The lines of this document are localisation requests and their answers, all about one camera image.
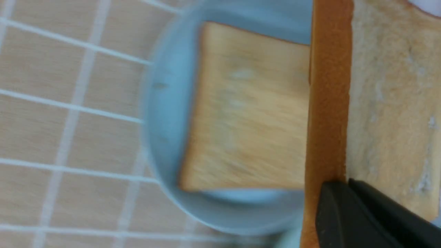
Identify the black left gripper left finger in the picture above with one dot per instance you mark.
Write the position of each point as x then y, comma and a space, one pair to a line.
348, 215

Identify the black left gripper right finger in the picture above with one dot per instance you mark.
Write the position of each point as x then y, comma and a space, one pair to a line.
404, 226

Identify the toast slice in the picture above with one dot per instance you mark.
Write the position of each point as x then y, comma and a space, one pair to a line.
248, 128
374, 111

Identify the teal empty centre plate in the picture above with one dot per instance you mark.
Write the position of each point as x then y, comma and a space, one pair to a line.
288, 239

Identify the light blue bread plate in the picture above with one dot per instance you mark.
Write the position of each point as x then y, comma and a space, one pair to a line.
166, 105

